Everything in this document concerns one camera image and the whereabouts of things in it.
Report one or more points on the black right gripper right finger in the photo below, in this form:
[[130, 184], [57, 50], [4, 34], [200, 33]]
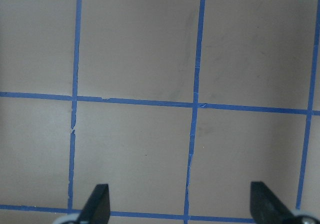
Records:
[[266, 208]]

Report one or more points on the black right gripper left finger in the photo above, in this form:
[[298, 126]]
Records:
[[97, 209]]

